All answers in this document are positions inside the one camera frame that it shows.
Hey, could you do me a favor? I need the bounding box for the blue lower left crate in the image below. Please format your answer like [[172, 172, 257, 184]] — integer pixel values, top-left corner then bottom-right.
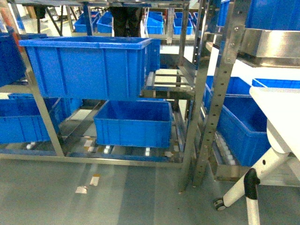
[[0, 93, 83, 144]]

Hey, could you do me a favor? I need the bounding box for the steel rack upright post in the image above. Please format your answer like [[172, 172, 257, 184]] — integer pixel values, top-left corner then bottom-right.
[[192, 0, 251, 187]]

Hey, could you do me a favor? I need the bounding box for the blue crate right of post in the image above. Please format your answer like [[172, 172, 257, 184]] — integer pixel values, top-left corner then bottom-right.
[[217, 77, 270, 166]]

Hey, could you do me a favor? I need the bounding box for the blue lower centre crate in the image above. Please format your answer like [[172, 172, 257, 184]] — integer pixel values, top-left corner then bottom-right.
[[93, 100, 173, 148]]

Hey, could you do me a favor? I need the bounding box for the white table leg with caster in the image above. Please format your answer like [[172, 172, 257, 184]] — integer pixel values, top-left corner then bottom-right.
[[213, 148, 300, 225]]

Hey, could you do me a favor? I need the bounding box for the large blue upper crate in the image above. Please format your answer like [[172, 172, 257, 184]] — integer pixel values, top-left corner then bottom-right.
[[20, 36, 161, 101]]

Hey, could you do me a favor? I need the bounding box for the person in dark trousers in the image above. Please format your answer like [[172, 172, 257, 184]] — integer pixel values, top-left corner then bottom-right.
[[109, 7, 143, 38]]

